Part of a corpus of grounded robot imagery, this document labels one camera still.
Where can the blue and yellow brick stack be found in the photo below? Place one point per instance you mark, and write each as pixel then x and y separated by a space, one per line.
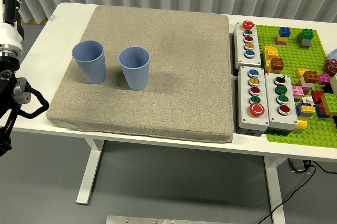
pixel 305 108

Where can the grey-brown padded mat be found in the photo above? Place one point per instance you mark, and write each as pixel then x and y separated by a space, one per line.
pixel 171 76

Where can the grey floor power strip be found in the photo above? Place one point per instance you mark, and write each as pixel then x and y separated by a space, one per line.
pixel 297 166

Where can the large green orange brick pile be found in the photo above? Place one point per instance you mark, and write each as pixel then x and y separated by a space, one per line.
pixel 330 101

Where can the light blue dish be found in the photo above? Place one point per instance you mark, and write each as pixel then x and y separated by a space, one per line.
pixel 334 54

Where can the green grey brick stack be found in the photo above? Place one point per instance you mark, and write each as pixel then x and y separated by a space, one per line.
pixel 306 34

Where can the yellow cylinder brick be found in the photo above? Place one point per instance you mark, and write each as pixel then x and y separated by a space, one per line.
pixel 302 124

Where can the single yellow brick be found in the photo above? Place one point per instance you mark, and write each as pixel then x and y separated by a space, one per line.
pixel 300 73

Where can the grey five-button control box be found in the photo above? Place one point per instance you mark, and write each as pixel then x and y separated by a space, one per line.
pixel 240 50
pixel 243 108

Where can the brown white pink brick stack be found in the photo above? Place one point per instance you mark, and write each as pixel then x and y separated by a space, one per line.
pixel 310 76

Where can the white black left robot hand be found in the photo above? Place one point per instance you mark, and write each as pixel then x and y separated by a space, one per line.
pixel 10 34

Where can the white table leg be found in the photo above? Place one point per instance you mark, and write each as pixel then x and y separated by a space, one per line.
pixel 275 195
pixel 88 176

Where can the blue ribbed cup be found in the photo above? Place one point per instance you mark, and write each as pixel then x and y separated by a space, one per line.
pixel 135 76
pixel 90 71

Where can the small table sticker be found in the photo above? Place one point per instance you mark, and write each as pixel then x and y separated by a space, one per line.
pixel 52 18

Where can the grey box with selector switch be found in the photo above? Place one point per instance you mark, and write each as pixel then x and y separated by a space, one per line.
pixel 272 108

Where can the green studded baseplate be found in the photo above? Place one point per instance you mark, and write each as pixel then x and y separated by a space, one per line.
pixel 289 55

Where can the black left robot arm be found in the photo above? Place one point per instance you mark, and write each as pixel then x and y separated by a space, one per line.
pixel 8 81

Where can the red valve handwheel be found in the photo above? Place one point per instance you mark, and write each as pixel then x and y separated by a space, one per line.
pixel 330 66

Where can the yellow floor tape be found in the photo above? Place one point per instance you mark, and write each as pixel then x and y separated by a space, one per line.
pixel 34 21

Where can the magenta brick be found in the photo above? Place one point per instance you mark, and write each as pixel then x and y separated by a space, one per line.
pixel 323 79

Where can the white box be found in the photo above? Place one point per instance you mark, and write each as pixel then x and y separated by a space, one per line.
pixel 333 84

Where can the silver metal plate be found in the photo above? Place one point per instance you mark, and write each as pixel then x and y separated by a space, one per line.
pixel 158 220

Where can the blue yellow pink brick stack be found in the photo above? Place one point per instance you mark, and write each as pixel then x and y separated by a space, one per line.
pixel 284 32

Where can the red brick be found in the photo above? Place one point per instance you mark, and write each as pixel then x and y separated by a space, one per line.
pixel 317 97

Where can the brown brick on yellow brick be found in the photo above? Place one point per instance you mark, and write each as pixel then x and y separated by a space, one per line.
pixel 277 63

